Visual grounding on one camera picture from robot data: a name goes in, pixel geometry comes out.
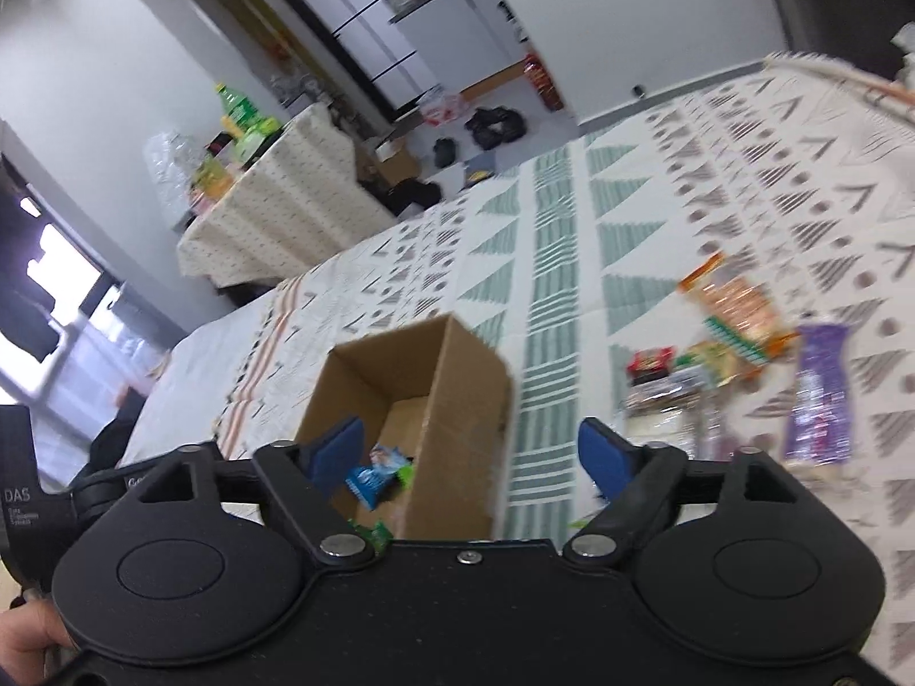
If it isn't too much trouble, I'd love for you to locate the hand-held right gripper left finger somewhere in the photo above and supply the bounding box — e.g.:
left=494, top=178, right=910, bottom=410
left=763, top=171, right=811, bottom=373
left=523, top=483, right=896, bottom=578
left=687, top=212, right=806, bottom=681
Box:
left=134, top=416, right=383, bottom=567

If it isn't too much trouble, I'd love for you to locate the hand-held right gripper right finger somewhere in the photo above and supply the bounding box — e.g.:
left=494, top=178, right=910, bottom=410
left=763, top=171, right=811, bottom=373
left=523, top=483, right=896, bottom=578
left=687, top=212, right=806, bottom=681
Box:
left=563, top=416, right=796, bottom=565

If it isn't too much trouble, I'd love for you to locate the blue snack packet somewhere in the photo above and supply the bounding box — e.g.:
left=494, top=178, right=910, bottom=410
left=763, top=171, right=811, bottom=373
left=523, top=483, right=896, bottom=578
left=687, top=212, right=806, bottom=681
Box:
left=346, top=443, right=412, bottom=512

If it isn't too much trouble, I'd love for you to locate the clear plastic snack packet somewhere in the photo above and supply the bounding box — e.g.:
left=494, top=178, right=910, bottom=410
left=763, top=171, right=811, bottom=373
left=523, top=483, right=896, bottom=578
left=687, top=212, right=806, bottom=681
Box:
left=618, top=372, right=723, bottom=454

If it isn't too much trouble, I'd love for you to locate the red black snack packet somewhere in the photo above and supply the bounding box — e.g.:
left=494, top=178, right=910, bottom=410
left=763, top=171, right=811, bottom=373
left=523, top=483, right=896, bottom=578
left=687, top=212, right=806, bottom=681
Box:
left=627, top=345, right=677, bottom=383

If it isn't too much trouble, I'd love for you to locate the brown cardboard box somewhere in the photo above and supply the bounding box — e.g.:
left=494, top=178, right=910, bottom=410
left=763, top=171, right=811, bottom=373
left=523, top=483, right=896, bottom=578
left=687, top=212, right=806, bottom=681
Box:
left=293, top=313, right=514, bottom=540

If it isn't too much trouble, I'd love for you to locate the green yellow snack packet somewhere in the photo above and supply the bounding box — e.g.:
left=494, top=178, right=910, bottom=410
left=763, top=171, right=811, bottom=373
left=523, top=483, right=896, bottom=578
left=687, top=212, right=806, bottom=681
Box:
left=675, top=339, right=745, bottom=390

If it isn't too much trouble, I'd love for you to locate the orange cracker packet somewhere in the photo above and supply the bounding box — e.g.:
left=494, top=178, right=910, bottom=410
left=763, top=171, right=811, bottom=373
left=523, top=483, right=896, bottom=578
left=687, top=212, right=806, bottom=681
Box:
left=678, top=253, right=800, bottom=380

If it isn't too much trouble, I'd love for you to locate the purple snack packet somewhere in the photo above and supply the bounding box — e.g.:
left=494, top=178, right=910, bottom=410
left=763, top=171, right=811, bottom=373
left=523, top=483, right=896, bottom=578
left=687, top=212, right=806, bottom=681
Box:
left=781, top=321, right=855, bottom=476

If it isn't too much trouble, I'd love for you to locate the person's left hand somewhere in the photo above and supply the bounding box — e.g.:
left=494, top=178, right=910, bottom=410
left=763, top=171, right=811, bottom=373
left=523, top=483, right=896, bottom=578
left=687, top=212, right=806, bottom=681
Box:
left=0, top=596, right=76, bottom=659

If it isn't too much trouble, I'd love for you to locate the dark cloth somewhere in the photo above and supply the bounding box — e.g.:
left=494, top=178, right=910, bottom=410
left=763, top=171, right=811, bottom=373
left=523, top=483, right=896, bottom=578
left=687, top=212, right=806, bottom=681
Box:
left=87, top=386, right=153, bottom=474

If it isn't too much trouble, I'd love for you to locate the patterned blanket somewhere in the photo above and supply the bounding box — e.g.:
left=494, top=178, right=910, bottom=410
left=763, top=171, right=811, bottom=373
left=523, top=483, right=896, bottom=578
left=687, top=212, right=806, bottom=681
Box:
left=118, top=50, right=915, bottom=686

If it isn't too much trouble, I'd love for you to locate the window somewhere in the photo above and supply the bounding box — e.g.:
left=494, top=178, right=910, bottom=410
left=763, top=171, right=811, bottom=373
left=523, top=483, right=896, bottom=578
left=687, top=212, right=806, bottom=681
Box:
left=0, top=132, right=187, bottom=473

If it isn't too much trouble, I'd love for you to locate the black backpack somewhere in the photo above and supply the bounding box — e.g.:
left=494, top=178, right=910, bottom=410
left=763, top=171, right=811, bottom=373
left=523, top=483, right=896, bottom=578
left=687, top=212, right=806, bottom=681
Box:
left=379, top=178, right=444, bottom=219

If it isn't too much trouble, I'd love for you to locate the table with dotted tablecloth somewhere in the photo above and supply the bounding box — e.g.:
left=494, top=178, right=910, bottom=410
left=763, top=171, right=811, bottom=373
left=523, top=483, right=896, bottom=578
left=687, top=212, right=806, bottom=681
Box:
left=175, top=103, right=397, bottom=290

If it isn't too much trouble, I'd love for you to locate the small cardboard box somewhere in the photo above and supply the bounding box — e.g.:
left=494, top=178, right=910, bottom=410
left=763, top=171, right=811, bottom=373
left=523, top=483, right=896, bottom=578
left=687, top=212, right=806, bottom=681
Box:
left=372, top=139, right=419, bottom=183

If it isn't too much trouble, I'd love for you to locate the yellow bottle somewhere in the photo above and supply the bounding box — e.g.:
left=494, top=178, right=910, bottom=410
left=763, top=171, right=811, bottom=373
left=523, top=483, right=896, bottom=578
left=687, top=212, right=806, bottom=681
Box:
left=193, top=157, right=240, bottom=205

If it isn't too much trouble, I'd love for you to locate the green carton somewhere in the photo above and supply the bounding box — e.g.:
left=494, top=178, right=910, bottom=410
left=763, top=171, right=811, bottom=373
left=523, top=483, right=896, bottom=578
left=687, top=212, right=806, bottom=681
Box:
left=232, top=118, right=283, bottom=162

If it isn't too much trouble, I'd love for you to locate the clear plastic bag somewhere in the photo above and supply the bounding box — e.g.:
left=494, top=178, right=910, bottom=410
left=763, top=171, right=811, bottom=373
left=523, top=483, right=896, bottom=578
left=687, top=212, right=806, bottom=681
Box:
left=143, top=130, right=208, bottom=230

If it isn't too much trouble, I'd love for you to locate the large black bag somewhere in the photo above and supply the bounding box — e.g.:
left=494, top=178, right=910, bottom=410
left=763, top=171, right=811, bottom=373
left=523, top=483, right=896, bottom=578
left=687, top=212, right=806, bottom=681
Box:
left=464, top=107, right=528, bottom=151

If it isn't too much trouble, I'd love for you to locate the red white plastic bag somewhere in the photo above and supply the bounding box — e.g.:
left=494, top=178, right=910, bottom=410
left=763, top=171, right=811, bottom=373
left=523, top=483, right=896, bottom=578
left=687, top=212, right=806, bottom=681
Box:
left=418, top=86, right=462, bottom=126

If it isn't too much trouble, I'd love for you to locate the green plastic bottle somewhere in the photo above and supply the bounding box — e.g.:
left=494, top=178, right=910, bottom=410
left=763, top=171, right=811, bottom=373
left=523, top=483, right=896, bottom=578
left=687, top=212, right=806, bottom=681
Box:
left=214, top=82, right=265, bottom=140

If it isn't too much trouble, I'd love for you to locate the red gift bag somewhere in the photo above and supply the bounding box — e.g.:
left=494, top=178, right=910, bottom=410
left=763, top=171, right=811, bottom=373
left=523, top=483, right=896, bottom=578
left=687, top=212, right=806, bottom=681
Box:
left=522, top=50, right=566, bottom=111

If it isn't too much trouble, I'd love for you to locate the black framed glass door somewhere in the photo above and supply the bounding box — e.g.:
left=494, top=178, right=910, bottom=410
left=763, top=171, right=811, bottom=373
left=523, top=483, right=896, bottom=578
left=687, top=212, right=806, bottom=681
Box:
left=253, top=0, right=419, bottom=122

